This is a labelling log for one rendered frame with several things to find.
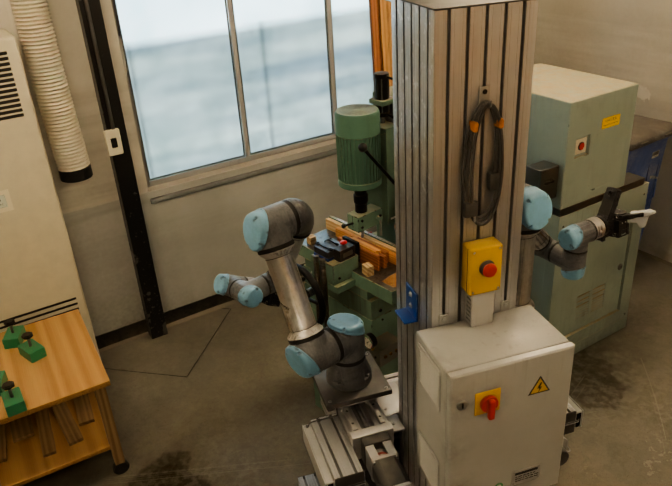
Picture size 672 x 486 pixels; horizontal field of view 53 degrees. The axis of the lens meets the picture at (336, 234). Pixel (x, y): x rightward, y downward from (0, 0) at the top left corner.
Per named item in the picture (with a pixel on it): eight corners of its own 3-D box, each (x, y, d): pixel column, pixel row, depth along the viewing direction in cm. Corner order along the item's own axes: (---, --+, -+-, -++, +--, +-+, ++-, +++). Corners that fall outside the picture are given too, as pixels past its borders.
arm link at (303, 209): (311, 182, 212) (277, 268, 249) (283, 192, 206) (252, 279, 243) (332, 208, 208) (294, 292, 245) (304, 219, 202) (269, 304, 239)
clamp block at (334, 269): (311, 273, 277) (309, 254, 273) (336, 261, 284) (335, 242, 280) (334, 286, 266) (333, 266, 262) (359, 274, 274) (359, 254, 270)
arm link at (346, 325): (373, 352, 219) (372, 318, 213) (341, 371, 212) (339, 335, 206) (349, 337, 228) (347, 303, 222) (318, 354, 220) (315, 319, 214)
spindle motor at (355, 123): (329, 184, 276) (324, 110, 261) (361, 172, 285) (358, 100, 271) (358, 196, 263) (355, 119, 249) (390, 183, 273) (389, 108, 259)
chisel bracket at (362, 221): (347, 231, 283) (346, 213, 280) (372, 220, 291) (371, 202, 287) (359, 236, 278) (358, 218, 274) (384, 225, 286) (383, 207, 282)
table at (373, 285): (279, 261, 294) (277, 248, 291) (332, 237, 311) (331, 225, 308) (374, 316, 252) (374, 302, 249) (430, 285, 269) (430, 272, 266)
